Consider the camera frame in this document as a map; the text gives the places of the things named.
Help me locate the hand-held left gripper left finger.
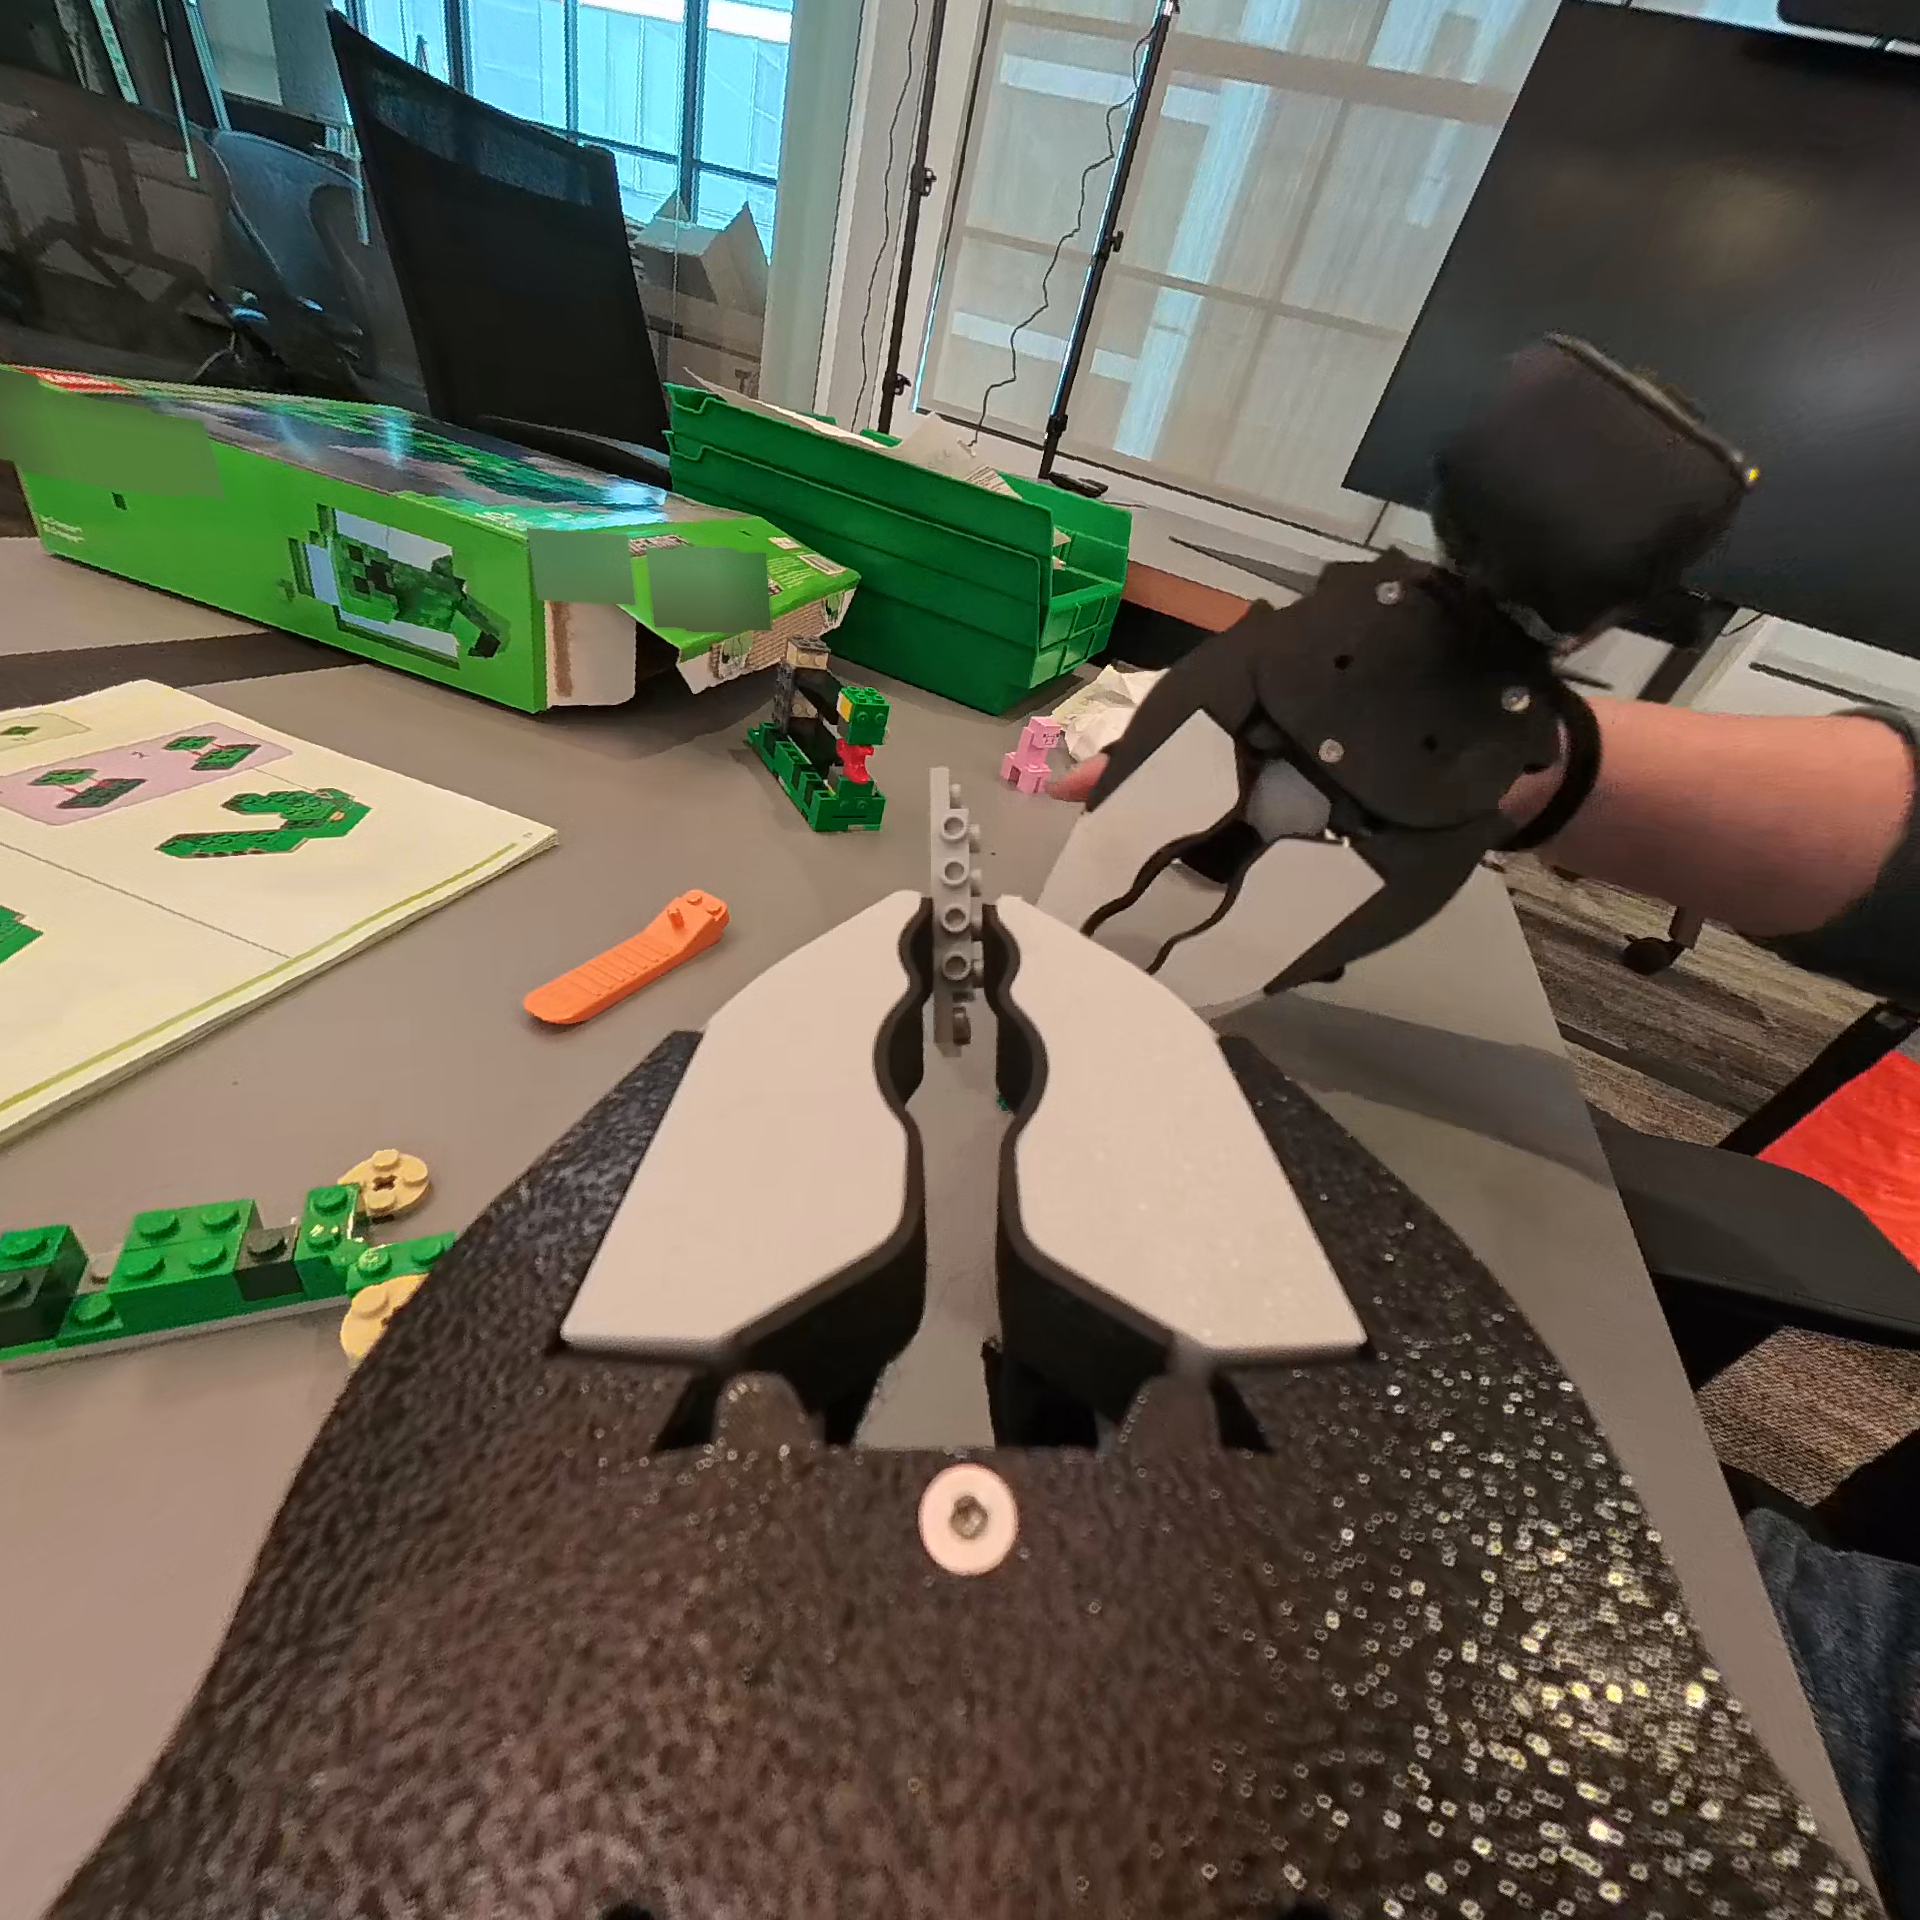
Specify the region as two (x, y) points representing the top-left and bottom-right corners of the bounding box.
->
(558, 889), (927, 1449)

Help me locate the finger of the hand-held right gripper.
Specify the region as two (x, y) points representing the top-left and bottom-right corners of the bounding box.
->
(1079, 598), (1309, 937)
(1148, 825), (1504, 1004)

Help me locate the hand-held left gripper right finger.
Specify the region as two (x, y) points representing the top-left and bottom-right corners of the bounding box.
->
(991, 896), (1370, 1449)

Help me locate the grey lego wedge plate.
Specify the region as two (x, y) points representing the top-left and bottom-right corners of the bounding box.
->
(924, 766), (991, 1055)

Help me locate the person's right forearm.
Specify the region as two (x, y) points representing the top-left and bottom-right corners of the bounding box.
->
(1671, 698), (1920, 1004)

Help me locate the grey desk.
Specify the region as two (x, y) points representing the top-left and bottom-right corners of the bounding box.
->
(0, 533), (1882, 1920)

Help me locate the person's right hand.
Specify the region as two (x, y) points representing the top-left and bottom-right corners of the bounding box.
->
(1504, 692), (1686, 906)

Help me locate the crumpled white paper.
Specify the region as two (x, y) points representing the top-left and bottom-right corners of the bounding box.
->
(1049, 664), (1189, 755)

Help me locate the orange lego brick separator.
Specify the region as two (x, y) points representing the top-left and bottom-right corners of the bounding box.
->
(523, 889), (731, 1030)

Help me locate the green plastic bin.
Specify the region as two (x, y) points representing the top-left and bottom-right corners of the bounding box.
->
(665, 382), (1135, 721)

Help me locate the white paper sheet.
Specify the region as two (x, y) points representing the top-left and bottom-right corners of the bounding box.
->
(838, 405), (1058, 505)

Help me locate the small lego figure build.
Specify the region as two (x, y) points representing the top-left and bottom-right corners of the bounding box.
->
(748, 637), (898, 836)

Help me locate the black tripod stand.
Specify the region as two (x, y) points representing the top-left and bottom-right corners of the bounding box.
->
(1039, 0), (1188, 500)
(873, 0), (943, 436)

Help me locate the black chair seat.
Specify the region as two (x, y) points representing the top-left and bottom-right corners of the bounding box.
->
(1588, 1116), (1920, 1344)

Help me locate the orange red cloth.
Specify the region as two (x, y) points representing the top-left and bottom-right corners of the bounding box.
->
(1754, 1048), (1920, 1267)

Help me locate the large black monitor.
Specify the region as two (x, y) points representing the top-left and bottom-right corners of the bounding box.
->
(1344, 0), (1920, 662)

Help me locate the long green lego assembly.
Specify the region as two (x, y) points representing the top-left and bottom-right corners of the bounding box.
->
(0, 1183), (459, 1373)

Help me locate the lego instruction booklet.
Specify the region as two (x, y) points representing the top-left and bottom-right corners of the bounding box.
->
(0, 680), (561, 1149)

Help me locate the green cardboard lego box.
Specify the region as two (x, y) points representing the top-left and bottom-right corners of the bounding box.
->
(0, 365), (862, 714)

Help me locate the black office chair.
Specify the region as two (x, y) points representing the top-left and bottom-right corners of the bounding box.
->
(327, 5), (675, 485)

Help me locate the person's leg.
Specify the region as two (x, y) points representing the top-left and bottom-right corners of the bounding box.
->
(1745, 1507), (1920, 1920)

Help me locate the grey mesh chair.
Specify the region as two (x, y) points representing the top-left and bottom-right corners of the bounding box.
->
(195, 124), (381, 390)

